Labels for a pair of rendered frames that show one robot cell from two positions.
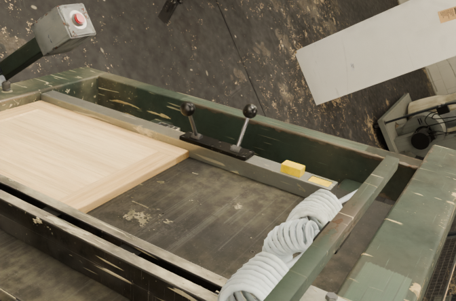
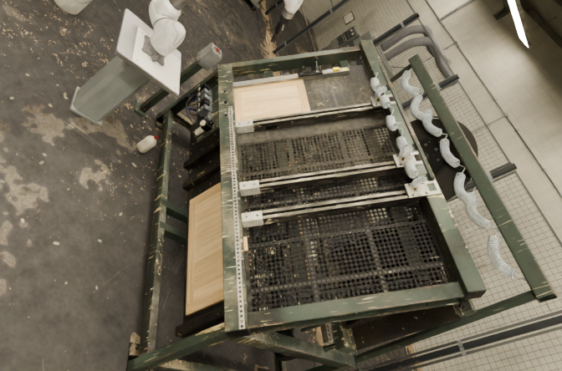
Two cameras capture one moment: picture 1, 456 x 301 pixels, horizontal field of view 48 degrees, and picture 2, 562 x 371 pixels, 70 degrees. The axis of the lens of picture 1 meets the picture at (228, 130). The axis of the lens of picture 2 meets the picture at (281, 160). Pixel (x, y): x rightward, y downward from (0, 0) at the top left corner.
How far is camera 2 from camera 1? 2.42 m
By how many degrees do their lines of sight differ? 37
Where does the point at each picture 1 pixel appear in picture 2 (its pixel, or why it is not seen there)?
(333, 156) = (334, 57)
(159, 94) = (263, 63)
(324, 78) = not seen: outside the picture
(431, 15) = not seen: outside the picture
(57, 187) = (296, 109)
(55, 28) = (212, 58)
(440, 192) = (375, 58)
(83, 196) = (305, 107)
